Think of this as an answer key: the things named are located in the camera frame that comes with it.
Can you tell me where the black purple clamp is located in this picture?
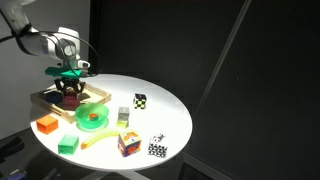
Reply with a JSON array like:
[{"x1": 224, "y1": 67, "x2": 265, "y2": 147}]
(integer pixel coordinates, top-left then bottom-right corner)
[{"x1": 9, "y1": 169, "x2": 28, "y2": 180}]

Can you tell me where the green block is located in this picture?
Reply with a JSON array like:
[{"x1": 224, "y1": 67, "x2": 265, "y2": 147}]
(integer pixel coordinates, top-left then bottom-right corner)
[{"x1": 57, "y1": 134, "x2": 80, "y2": 156}]

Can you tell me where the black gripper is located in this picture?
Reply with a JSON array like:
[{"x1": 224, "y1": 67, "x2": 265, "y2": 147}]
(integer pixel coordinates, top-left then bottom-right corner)
[{"x1": 53, "y1": 76, "x2": 87, "y2": 100}]

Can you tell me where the yellow black checkered cube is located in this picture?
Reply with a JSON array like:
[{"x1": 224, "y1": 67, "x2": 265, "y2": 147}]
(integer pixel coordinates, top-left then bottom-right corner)
[{"x1": 132, "y1": 92, "x2": 148, "y2": 111}]

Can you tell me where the black white patterned cube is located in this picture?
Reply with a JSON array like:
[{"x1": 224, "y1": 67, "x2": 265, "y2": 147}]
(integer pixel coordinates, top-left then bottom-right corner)
[{"x1": 147, "y1": 133, "x2": 169, "y2": 159}]

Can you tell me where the blue block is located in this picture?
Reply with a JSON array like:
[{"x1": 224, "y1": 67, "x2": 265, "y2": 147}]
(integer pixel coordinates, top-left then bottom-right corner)
[{"x1": 44, "y1": 90, "x2": 64, "y2": 105}]

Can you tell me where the orange block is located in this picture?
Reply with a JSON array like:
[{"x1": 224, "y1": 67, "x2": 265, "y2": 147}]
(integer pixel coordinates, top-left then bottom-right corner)
[{"x1": 35, "y1": 115, "x2": 60, "y2": 136}]

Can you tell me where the colourful picture cube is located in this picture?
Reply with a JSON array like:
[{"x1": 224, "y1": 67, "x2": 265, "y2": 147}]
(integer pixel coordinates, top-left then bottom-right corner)
[{"x1": 116, "y1": 130, "x2": 143, "y2": 158}]

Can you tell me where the wooden crate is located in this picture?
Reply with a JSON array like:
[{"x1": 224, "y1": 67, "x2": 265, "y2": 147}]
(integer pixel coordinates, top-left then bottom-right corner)
[{"x1": 29, "y1": 81, "x2": 112, "y2": 124}]

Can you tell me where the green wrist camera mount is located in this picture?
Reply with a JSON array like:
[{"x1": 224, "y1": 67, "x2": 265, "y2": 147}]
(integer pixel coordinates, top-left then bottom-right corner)
[{"x1": 44, "y1": 65, "x2": 83, "y2": 79}]

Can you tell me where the grey translucent cube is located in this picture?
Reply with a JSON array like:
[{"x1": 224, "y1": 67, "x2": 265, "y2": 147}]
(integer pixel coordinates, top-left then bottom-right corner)
[{"x1": 117, "y1": 106, "x2": 131, "y2": 123}]

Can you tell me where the yellow banana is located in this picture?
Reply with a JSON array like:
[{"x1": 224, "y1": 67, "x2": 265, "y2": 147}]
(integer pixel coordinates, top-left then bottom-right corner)
[{"x1": 80, "y1": 129, "x2": 121, "y2": 151}]

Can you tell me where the white table pedestal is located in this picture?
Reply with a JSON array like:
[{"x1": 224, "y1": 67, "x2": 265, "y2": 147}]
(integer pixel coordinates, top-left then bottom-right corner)
[{"x1": 79, "y1": 169, "x2": 152, "y2": 180}]

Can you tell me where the dark red object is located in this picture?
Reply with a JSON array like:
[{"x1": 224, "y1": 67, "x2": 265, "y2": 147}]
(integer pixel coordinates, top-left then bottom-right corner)
[{"x1": 63, "y1": 87, "x2": 80, "y2": 109}]

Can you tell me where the small yellow-green block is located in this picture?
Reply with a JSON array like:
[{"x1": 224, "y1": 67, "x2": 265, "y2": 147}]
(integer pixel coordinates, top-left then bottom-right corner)
[{"x1": 115, "y1": 119, "x2": 130, "y2": 130}]

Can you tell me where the green plastic bowl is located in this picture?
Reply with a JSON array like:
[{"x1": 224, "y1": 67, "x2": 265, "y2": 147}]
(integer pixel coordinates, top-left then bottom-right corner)
[{"x1": 74, "y1": 102, "x2": 111, "y2": 132}]

